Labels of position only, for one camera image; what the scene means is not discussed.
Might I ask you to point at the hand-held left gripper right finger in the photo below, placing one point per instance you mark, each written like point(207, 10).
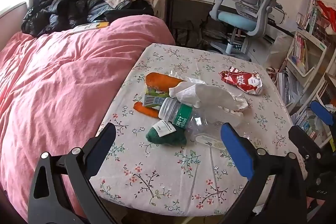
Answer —
point(236, 153)

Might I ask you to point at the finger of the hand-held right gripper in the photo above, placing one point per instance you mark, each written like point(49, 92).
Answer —
point(302, 138)
point(321, 111)

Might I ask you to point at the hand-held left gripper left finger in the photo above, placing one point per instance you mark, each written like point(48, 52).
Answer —
point(105, 140)

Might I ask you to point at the white paper wrapper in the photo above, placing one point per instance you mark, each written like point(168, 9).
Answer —
point(210, 141)

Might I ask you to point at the small carrot piece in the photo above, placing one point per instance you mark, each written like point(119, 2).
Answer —
point(145, 109)

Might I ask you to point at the white tissue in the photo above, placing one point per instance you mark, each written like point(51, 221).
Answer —
point(183, 92)
point(223, 98)

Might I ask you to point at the dark green cloth with tag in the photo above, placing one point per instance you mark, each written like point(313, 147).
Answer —
point(168, 138)

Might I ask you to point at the green drink carton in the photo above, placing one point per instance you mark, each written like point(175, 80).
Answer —
point(153, 99)

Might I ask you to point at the clear plastic bottle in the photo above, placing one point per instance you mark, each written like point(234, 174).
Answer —
point(181, 113)

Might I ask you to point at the red white snack wrapper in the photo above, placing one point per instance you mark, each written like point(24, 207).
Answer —
point(241, 81)

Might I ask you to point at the large carrot piece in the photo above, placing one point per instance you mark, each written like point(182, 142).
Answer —
point(160, 81)

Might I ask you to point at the stack of colourful books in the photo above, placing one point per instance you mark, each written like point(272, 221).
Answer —
point(307, 124)

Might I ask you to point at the white bookshelf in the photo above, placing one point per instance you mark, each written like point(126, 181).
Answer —
point(309, 77)

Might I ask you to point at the pile of papers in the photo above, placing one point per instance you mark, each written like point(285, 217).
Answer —
point(287, 87)

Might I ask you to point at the row of upright books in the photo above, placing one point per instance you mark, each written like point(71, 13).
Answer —
point(300, 50)

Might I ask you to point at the floral table cloth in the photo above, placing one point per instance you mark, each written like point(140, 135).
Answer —
point(168, 174)

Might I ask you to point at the white plastic bag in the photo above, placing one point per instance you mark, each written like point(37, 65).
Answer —
point(281, 45)

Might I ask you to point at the pink blanket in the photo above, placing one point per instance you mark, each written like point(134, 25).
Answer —
point(65, 69)

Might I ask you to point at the red cloth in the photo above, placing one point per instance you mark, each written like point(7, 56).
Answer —
point(326, 12)

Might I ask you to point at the yellow white book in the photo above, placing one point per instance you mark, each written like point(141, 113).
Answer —
point(89, 27)

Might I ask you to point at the grey blue desk chair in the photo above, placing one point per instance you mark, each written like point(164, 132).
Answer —
point(236, 19)

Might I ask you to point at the black garment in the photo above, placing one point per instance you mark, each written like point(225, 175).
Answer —
point(136, 10)

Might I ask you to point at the grey denim garment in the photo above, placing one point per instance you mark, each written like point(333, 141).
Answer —
point(110, 5)

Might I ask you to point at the black puffer jacket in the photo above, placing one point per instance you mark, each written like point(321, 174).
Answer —
point(65, 6)

